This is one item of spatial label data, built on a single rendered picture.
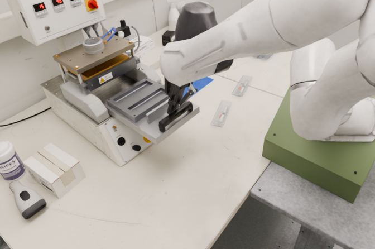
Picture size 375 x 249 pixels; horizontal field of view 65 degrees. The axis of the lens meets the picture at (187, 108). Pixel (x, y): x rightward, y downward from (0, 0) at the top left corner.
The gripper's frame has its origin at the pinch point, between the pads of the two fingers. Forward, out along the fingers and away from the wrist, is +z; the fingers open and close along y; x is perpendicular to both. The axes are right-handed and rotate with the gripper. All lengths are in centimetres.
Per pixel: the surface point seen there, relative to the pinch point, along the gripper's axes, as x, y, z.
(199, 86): 45, -16, 35
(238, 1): 190, -81, 69
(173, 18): 76, -66, 35
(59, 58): -12.4, -47.4, 8.8
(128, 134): -7.8, -11.6, 24.3
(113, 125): -11.4, -16.4, 19.7
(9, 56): -19, -83, 31
